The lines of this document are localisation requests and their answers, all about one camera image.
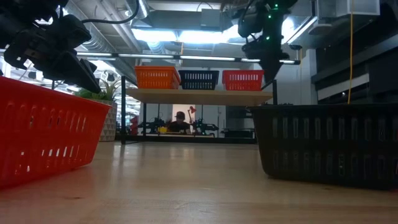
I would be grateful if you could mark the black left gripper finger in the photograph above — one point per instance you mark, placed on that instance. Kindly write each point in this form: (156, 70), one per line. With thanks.
(77, 74)
(89, 65)

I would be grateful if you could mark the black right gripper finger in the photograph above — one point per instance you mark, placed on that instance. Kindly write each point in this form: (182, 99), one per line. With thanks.
(270, 70)

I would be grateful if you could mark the red slotted plastic basket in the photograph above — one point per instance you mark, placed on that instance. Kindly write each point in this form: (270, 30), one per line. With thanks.
(46, 133)
(242, 81)

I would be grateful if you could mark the orange slotted plastic basket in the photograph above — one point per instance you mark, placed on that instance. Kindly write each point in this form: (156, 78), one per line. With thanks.
(155, 77)

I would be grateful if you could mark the black slotted plastic basket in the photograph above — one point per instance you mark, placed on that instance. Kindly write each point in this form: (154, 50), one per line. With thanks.
(199, 80)
(326, 146)

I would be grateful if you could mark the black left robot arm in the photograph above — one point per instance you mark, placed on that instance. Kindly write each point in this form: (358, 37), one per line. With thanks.
(25, 7)

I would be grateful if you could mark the black background robot arm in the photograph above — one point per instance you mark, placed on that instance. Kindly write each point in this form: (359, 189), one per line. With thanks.
(203, 126)
(154, 124)

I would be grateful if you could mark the potted plant triangle-pattern pot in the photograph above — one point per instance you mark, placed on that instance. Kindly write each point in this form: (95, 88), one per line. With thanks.
(109, 124)

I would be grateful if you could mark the long ceiling tube light bar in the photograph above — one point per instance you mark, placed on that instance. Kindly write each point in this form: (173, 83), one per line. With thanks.
(202, 58)

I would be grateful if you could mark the black low background table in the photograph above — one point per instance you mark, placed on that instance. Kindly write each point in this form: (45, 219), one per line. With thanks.
(239, 132)

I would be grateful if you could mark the small red background object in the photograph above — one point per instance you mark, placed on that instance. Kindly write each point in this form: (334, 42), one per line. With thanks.
(134, 124)

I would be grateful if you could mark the red desk lamp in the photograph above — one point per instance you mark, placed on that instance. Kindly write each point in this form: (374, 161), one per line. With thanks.
(192, 109)

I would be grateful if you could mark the person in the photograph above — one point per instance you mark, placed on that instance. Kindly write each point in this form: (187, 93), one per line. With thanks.
(179, 126)

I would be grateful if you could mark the dome security camera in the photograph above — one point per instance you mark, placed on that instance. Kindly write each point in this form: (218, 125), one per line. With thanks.
(295, 47)

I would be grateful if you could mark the silver spiral ceiling duct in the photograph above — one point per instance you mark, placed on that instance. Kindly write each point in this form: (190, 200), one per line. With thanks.
(102, 34)

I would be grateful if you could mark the wooden shelf black metal frame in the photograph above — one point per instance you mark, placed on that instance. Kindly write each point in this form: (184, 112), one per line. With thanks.
(202, 97)

